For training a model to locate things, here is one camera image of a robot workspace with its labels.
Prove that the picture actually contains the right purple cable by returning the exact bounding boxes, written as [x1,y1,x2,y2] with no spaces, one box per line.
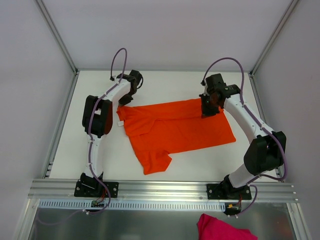
[200,57,288,182]

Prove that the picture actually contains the aluminium mounting rail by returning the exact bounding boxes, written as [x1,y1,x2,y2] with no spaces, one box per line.
[27,178,299,203]

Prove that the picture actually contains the orange t-shirt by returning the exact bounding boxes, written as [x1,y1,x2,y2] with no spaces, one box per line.
[117,98,236,175]

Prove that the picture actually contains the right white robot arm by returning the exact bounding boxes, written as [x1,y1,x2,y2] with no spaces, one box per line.
[200,73,287,200]

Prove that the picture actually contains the slotted white cable duct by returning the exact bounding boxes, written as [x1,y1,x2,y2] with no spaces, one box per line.
[38,199,226,213]

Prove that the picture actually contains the pink t-shirt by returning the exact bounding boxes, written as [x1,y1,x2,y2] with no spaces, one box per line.
[197,213,258,240]

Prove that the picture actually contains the right aluminium frame post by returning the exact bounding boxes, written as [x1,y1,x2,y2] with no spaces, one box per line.
[249,0,300,77]

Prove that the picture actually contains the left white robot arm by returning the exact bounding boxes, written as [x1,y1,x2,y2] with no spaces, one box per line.
[74,70,144,200]

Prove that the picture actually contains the left aluminium frame post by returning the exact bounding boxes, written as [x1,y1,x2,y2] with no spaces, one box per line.
[34,0,78,75]

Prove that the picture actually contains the aluminium frame post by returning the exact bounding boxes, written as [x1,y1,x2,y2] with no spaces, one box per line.
[249,0,300,77]
[34,0,78,75]

